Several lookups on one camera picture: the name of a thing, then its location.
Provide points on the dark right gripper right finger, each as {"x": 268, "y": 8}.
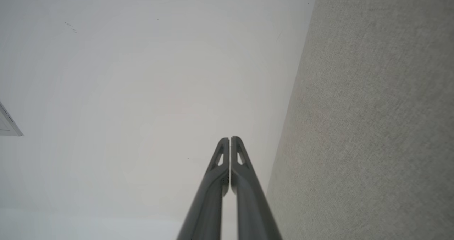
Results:
{"x": 253, "y": 208}

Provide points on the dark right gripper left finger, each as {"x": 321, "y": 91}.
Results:
{"x": 207, "y": 204}

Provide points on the grey fabric sofa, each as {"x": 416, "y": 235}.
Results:
{"x": 372, "y": 126}

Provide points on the white wall fixture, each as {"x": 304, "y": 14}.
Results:
{"x": 6, "y": 124}

